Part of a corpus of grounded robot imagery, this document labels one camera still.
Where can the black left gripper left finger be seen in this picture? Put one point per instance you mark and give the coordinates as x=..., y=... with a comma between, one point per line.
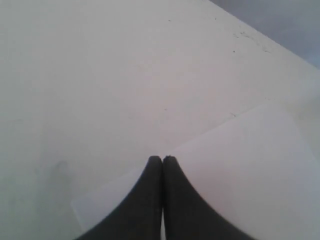
x=128, y=208

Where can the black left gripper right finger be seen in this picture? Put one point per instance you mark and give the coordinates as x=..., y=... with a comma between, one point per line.
x=187, y=216

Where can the white paper sheet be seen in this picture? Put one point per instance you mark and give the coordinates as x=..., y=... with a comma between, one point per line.
x=257, y=172

